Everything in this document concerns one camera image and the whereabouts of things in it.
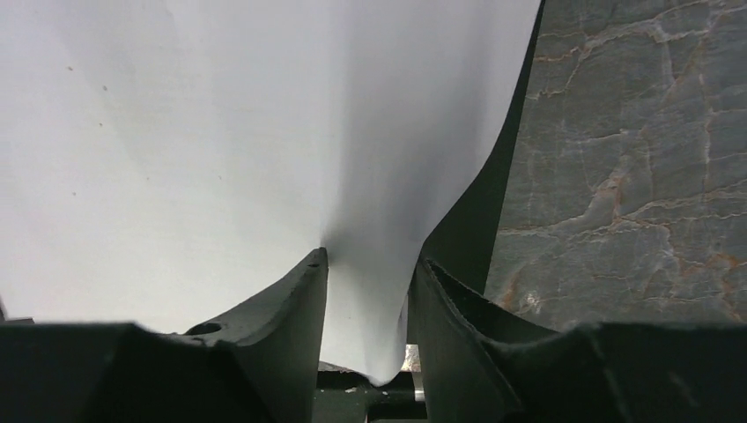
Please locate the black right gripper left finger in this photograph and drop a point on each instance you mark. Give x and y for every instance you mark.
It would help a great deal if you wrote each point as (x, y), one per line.
(256, 362)

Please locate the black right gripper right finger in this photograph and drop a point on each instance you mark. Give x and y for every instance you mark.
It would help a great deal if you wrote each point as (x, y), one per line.
(481, 363)

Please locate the white paper sheets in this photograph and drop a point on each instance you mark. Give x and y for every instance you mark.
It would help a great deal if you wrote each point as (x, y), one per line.
(163, 160)

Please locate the blue black file folder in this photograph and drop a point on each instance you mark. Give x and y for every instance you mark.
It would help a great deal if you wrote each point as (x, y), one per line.
(462, 243)

